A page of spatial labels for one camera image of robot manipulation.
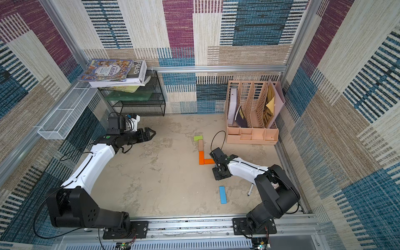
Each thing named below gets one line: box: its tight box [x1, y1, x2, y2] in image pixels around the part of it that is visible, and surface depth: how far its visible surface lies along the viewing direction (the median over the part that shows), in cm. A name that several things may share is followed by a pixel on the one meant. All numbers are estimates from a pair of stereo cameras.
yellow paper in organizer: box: [265, 95, 275, 116], surface depth 91 cm
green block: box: [193, 135, 204, 142], surface depth 110 cm
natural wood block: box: [197, 139, 204, 152], surface depth 104 cm
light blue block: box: [218, 185, 228, 205], surface depth 85 cm
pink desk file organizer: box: [226, 79, 286, 146], surface depth 104 cm
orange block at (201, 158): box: [198, 150, 205, 166], surface depth 101 cm
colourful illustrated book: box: [78, 59, 134, 82], surface depth 83 cm
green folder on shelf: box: [105, 90, 154, 102], surface depth 96 cm
